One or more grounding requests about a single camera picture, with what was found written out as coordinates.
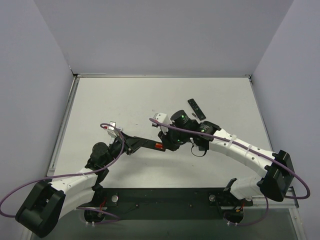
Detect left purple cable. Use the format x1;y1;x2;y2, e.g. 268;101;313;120
0;122;125;225

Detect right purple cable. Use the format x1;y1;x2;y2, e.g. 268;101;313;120
149;117;311;227

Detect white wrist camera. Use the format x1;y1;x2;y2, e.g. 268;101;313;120
100;121;123;138
152;112;171;135

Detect wide black remote control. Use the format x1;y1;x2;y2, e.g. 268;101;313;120
134;137;166;152

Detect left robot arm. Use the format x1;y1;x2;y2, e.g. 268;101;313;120
15;134;147;238

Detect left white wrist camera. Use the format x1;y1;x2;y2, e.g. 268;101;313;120
100;121;123;138

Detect aluminium front rail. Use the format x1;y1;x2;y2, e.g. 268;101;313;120
251;196;300;209

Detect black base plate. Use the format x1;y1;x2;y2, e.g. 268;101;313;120
84;187;242;220

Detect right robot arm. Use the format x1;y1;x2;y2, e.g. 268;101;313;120
150;110;294;202

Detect red orange battery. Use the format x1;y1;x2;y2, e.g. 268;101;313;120
155;143;164;149

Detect purple cable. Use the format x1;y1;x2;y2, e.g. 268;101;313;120
0;122;125;225
149;117;311;227

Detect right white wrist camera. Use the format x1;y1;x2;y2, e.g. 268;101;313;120
152;112;171;135

